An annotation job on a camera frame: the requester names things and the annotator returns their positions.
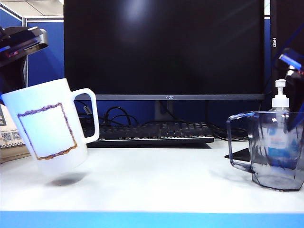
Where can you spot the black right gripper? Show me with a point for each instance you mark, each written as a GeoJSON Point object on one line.
{"type": "Point", "coordinates": [294, 64]}

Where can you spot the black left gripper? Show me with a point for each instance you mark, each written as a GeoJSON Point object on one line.
{"type": "Point", "coordinates": [21, 40]}

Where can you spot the white ceramic mug gold frame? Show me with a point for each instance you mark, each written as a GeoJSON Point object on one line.
{"type": "Point", "coordinates": [47, 133]}

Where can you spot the transparent faceted plastic cup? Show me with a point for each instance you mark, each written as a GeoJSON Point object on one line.
{"type": "Point", "coordinates": [280, 184]}

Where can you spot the clear hand sanitizer pump bottle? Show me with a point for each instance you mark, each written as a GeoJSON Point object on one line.
{"type": "Point", "coordinates": [280, 99]}

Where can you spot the black HSD monitor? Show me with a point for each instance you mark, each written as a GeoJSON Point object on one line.
{"type": "Point", "coordinates": [285, 23]}

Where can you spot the beige desk calendar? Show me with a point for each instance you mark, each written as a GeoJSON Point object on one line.
{"type": "Point", "coordinates": [9, 154]}

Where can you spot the black desk mat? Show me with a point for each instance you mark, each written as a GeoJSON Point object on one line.
{"type": "Point", "coordinates": [237, 154]}

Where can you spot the large black AOC monitor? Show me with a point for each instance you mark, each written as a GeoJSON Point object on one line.
{"type": "Point", "coordinates": [166, 47]}

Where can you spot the silver monitor stand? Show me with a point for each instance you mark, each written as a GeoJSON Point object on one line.
{"type": "Point", "coordinates": [159, 111]}

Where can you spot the black keyboard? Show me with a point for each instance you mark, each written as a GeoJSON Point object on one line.
{"type": "Point", "coordinates": [154, 133]}

